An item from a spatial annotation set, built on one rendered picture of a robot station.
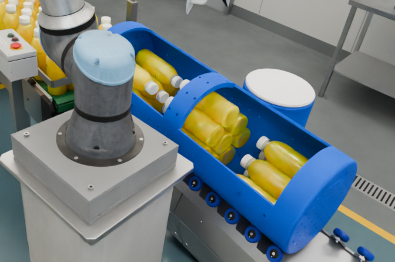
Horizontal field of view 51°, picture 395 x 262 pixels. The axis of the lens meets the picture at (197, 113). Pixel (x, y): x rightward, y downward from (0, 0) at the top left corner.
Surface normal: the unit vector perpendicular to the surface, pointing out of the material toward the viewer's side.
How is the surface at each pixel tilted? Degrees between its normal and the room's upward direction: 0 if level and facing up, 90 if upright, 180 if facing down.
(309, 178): 34
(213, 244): 70
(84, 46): 8
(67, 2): 92
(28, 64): 90
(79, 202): 90
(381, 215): 0
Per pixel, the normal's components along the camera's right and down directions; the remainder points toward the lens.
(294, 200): -0.53, -0.19
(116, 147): 0.58, 0.27
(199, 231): -0.63, 0.00
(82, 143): -0.24, 0.22
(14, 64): 0.67, 0.50
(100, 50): 0.25, -0.74
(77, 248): -0.62, 0.36
